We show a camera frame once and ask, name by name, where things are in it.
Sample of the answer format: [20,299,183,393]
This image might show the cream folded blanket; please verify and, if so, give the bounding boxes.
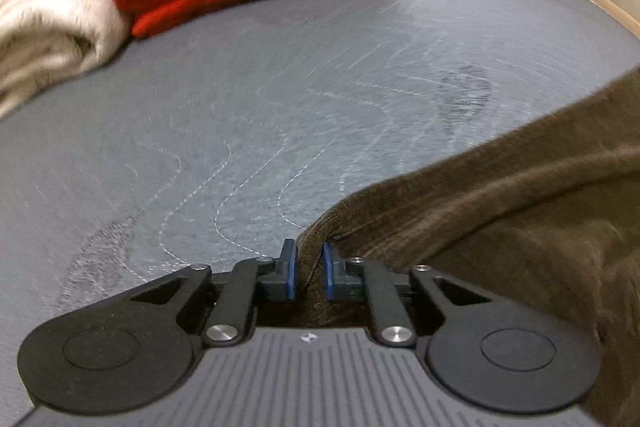
[0,0,134,118]

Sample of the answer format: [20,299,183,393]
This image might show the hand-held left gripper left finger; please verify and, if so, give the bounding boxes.
[130,239,298,349]

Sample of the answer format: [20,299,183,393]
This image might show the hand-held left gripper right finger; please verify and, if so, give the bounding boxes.
[320,241,494,349]

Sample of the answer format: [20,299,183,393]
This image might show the olive corduroy pants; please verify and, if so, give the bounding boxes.
[287,67,640,427]

